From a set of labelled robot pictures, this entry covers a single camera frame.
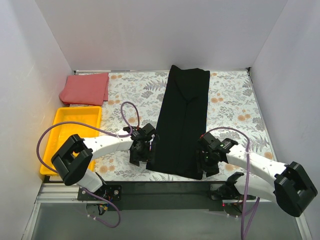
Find black t shirt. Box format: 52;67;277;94
146;65;210;180

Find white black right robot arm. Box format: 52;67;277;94
196;132;318;217

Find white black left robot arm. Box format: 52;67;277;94
51;123;158;200

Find floral table mat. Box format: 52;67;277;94
95;70;276;182

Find yellow plastic tray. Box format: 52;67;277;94
42;106;102;168

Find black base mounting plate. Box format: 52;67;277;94
77;180;257;212

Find folded red t shirt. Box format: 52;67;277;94
59;73;110;106

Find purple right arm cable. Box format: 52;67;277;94
203;126;261;240

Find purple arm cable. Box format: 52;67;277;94
203;126;261;240
36;101;141;228

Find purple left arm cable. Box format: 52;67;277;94
36;101;141;228

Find aluminium frame rail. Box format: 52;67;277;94
22;182;81;240

